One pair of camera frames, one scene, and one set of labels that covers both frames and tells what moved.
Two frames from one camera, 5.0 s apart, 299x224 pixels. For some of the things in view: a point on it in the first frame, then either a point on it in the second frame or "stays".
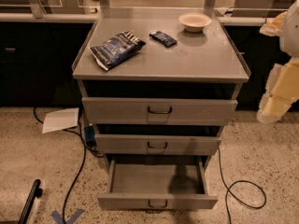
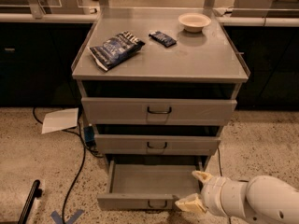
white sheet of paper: x=60 y=119 stays
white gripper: x=290 y=32 → x=212 y=191
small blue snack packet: x=163 y=38 stays
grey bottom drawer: x=157 y=184 stays
